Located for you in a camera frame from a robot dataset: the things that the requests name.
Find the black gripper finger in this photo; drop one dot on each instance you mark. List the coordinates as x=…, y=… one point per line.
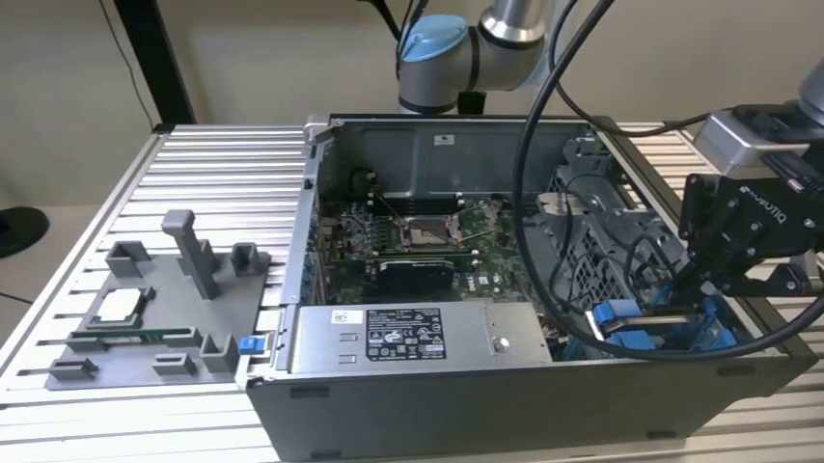
x=699, y=226
x=772, y=282

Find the hard disk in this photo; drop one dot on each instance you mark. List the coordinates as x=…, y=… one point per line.
x=621, y=313

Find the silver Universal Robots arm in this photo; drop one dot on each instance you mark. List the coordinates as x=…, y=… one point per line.
x=444, y=72

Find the black RAM slot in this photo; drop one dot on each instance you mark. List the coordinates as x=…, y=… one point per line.
x=418, y=205

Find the grey perforated drive cage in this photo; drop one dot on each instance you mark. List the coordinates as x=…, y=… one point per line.
x=580, y=263

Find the green motherboard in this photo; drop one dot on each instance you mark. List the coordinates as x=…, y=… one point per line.
x=496, y=263

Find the CPU socket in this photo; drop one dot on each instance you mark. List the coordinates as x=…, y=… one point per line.
x=428, y=234

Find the black graphics card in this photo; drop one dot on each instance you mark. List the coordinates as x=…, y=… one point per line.
x=412, y=277

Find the thin metal locking lever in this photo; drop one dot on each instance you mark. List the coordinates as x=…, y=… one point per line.
x=392, y=207

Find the open black PC case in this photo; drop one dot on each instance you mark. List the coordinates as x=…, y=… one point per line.
x=450, y=415

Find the silver power supply unit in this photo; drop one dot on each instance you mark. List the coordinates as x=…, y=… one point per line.
x=322, y=337

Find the blue case latch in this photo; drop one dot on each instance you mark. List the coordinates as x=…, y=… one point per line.
x=250, y=346

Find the grey parts rack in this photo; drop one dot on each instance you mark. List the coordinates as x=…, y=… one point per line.
x=167, y=289

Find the green RAM stick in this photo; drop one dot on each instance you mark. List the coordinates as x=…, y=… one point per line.
x=151, y=334

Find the silver CPU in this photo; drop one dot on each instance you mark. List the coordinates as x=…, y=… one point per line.
x=118, y=308

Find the black round stand base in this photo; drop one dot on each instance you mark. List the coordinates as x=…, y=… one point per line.
x=23, y=231

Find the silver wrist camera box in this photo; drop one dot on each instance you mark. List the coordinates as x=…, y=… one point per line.
x=733, y=140

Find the black upright frame post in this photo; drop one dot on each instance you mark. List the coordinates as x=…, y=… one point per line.
x=154, y=62

